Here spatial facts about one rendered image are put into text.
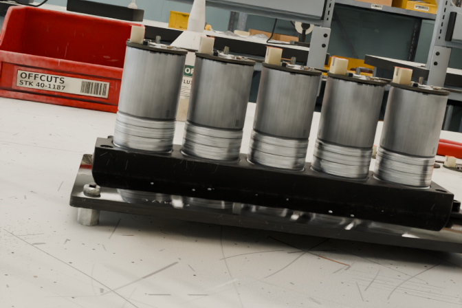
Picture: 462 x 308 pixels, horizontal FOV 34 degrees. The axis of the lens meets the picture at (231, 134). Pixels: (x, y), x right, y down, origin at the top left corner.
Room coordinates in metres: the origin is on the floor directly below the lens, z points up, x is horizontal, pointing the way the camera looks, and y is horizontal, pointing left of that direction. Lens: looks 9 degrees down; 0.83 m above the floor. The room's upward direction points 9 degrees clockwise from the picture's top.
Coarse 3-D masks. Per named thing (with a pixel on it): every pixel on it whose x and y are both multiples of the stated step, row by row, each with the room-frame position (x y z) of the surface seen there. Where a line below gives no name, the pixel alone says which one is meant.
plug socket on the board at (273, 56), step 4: (268, 48) 0.31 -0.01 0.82; (272, 48) 0.31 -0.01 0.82; (276, 48) 0.31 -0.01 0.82; (268, 52) 0.31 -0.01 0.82; (272, 52) 0.31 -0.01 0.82; (276, 52) 0.31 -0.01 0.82; (280, 52) 0.31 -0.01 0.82; (268, 56) 0.31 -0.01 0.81; (272, 56) 0.31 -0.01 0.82; (276, 56) 0.31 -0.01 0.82; (280, 56) 0.31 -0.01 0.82; (268, 60) 0.31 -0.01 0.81; (272, 60) 0.31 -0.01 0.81; (276, 60) 0.31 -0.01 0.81; (272, 64) 0.31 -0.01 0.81; (276, 64) 0.31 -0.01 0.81
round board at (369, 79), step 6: (330, 72) 0.32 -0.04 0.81; (348, 72) 0.31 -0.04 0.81; (342, 78) 0.31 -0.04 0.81; (348, 78) 0.31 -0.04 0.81; (354, 78) 0.31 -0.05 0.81; (366, 78) 0.32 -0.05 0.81; (372, 78) 0.31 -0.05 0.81; (378, 78) 0.32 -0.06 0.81; (378, 84) 0.31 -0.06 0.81; (384, 84) 0.31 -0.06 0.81
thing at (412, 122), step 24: (408, 96) 0.31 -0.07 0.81; (432, 96) 0.31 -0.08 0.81; (384, 120) 0.32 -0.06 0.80; (408, 120) 0.31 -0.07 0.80; (432, 120) 0.31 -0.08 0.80; (384, 144) 0.32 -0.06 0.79; (408, 144) 0.31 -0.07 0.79; (432, 144) 0.31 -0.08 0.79; (384, 168) 0.32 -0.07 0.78; (408, 168) 0.31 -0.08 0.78; (432, 168) 0.32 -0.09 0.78
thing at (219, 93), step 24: (216, 72) 0.30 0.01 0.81; (240, 72) 0.30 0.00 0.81; (192, 96) 0.30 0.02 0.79; (216, 96) 0.30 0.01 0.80; (240, 96) 0.30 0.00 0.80; (192, 120) 0.30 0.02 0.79; (216, 120) 0.30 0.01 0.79; (240, 120) 0.30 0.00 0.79; (192, 144) 0.30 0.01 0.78; (216, 144) 0.30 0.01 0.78; (240, 144) 0.31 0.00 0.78
